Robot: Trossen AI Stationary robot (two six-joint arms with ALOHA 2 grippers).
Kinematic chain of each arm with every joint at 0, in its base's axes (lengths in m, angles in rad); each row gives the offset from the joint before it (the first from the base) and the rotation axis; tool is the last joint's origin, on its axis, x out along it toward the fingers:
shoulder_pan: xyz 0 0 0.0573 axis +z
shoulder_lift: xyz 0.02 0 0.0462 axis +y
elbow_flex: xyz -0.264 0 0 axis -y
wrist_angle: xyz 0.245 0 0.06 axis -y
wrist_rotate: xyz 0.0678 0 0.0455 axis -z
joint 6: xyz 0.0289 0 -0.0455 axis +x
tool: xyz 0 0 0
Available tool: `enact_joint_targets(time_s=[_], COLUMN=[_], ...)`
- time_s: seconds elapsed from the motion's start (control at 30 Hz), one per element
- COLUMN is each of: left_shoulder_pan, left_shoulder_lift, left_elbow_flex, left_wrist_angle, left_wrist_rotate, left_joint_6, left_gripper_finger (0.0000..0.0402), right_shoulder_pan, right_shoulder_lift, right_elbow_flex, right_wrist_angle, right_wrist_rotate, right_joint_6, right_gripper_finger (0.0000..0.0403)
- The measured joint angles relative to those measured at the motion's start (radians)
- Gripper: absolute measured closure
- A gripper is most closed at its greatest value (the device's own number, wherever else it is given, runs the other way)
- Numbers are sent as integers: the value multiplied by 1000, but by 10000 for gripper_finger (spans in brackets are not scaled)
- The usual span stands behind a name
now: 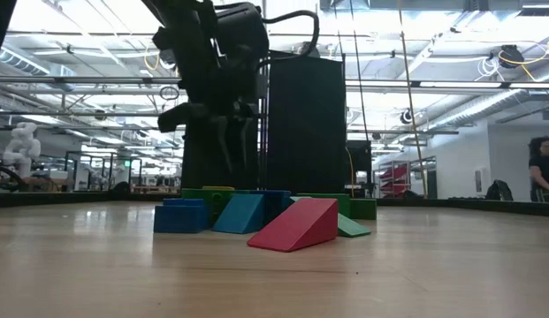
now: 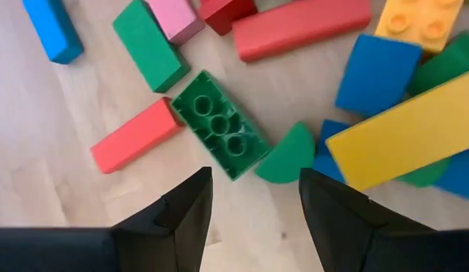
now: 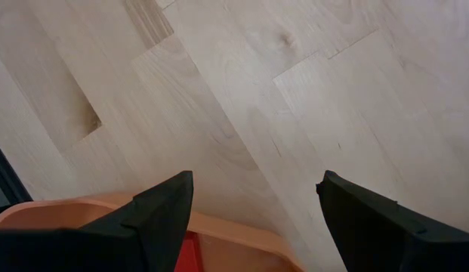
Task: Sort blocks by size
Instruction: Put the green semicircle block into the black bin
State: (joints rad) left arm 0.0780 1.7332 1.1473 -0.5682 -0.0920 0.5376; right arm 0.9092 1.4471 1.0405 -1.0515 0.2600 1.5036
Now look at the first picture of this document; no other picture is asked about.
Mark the blue wedge block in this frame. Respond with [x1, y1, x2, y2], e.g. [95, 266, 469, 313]
[211, 193, 266, 236]

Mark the white humanoid robot figure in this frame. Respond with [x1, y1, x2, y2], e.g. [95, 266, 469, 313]
[2, 122, 42, 178]

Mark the black folding divider screen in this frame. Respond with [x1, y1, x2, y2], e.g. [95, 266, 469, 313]
[180, 39, 348, 198]

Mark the red wedge block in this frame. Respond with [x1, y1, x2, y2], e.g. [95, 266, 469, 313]
[246, 197, 339, 254]

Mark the small blue block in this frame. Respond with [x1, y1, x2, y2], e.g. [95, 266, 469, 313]
[163, 198, 206, 208]
[251, 189, 294, 225]
[153, 204, 211, 235]

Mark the green rectangular block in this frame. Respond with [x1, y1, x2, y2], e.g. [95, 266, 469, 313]
[291, 193, 352, 217]
[348, 198, 378, 222]

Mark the person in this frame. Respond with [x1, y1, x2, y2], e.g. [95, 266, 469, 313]
[527, 136, 549, 203]

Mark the hanging black cable coil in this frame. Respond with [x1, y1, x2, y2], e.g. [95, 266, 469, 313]
[158, 85, 180, 102]

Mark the black bag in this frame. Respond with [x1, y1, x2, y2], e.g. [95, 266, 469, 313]
[484, 178, 515, 202]

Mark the yellow hanging cable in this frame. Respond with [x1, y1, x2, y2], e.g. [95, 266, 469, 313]
[396, 0, 429, 200]

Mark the silver ventilation duct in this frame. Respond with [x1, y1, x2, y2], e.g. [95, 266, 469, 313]
[0, 42, 52, 76]
[415, 86, 549, 132]

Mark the red shelf rack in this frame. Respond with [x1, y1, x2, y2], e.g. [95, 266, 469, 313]
[378, 163, 410, 199]

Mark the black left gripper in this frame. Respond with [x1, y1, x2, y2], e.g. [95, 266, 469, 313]
[157, 47, 267, 175]

